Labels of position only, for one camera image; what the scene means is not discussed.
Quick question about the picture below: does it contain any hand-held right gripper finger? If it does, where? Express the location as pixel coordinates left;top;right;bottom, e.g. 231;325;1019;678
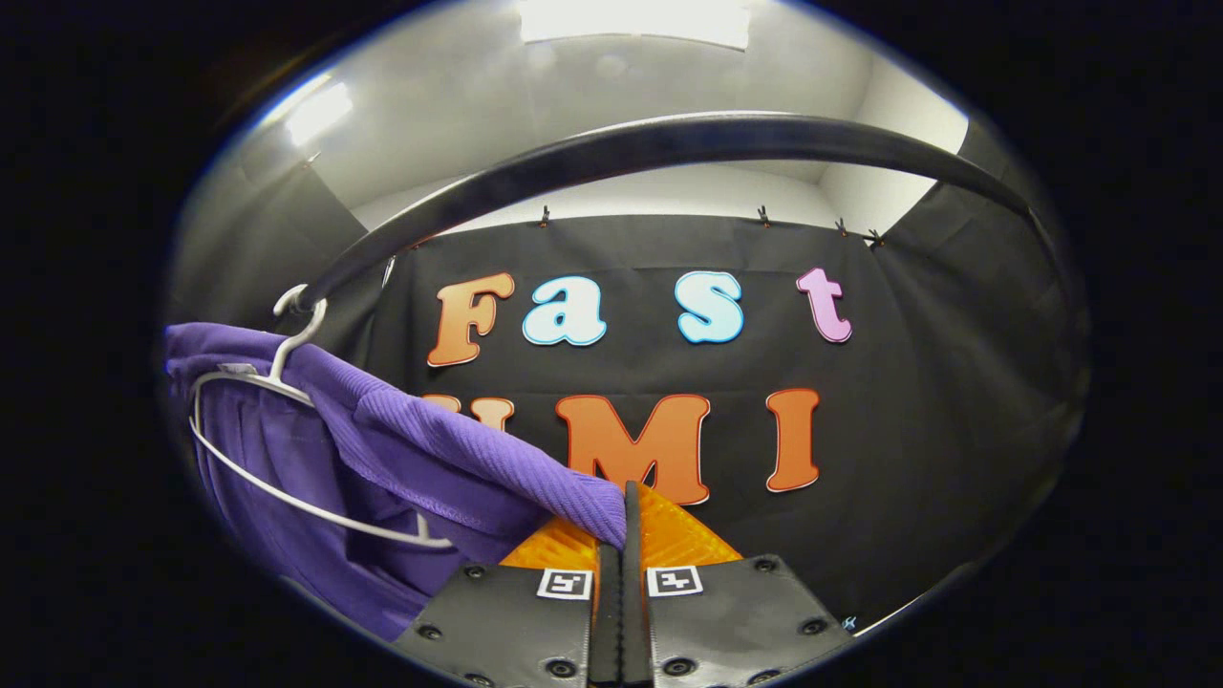
623;481;856;687
394;516;624;688

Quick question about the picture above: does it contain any purple corduroy jacket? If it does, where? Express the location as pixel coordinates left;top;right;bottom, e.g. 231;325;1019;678
164;322;629;643

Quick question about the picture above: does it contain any white clothes hanger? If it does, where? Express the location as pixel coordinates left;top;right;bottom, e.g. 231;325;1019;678
188;284;455;550

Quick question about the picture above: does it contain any black clothes rack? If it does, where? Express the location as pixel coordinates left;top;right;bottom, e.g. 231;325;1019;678
287;112;1071;316

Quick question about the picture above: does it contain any ceiling light panel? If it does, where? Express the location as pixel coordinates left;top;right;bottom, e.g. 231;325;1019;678
516;0;756;49
282;81;354;149

